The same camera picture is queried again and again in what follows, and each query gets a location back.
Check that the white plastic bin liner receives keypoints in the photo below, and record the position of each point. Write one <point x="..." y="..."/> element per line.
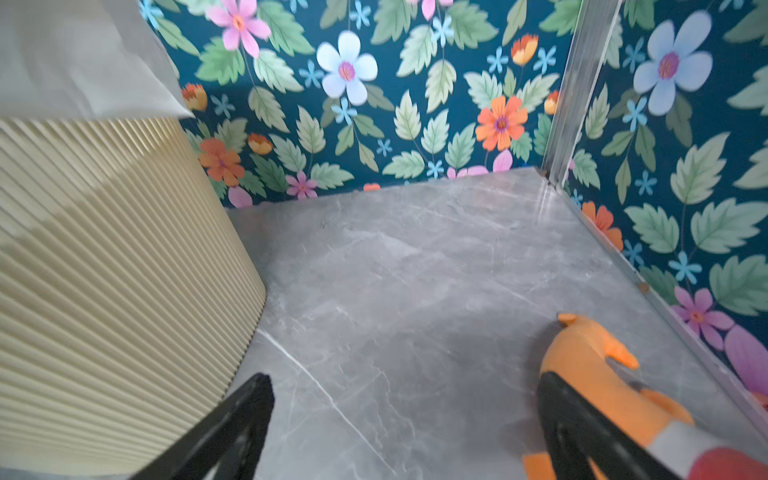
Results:
<point x="89" y="60"/>

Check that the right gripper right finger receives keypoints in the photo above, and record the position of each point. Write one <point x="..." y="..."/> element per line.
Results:
<point x="581" y="441"/>

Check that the cream ribbed trash bin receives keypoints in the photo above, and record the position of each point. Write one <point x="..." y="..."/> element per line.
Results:
<point x="127" y="298"/>

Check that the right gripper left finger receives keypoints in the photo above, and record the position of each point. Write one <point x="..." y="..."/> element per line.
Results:
<point x="227" y="443"/>

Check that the orange fish plush toy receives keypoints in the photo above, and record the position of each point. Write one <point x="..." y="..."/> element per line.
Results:
<point x="580" y="353"/>

